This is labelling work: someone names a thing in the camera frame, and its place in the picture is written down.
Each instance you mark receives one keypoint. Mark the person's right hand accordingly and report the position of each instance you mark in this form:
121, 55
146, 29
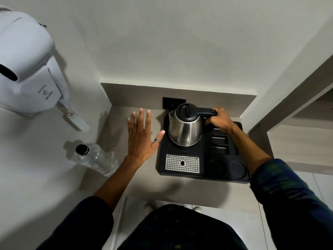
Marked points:
222, 121

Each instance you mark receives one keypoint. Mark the person's left forearm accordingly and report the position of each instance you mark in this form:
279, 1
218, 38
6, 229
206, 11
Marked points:
117, 179

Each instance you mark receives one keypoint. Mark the person's left hand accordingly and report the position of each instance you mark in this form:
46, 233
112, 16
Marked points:
139, 143

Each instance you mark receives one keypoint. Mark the person's right fingers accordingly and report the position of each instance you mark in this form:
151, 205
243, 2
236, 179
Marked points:
213, 119

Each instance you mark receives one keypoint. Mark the black wall socket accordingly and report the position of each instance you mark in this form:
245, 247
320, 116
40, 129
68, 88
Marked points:
169, 102

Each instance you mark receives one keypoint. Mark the white shoe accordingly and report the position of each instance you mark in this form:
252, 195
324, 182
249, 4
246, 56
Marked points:
197, 209
148, 208

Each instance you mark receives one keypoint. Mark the clear plastic water bottle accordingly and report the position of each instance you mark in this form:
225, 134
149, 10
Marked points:
98, 160

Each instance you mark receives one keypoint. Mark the perforated metal drip grate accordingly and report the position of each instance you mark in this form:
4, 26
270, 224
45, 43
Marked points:
182, 164

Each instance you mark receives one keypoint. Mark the person's left thumb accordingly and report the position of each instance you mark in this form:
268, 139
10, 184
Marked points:
158, 137

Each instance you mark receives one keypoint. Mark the white wall-mounted hair dryer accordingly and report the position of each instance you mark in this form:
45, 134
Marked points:
28, 62

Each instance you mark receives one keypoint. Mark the person's left middle finger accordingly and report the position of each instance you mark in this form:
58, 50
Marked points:
141, 119

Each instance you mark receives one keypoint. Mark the person's right forearm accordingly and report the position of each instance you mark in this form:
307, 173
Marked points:
249, 150

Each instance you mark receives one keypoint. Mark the person's left little finger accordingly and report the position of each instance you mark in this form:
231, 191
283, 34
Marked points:
129, 127

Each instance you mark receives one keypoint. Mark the black plastic kettle tray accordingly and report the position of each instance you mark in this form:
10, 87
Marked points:
223, 158

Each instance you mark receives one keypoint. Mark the dark plaid shirt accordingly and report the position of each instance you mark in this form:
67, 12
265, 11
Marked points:
294, 205

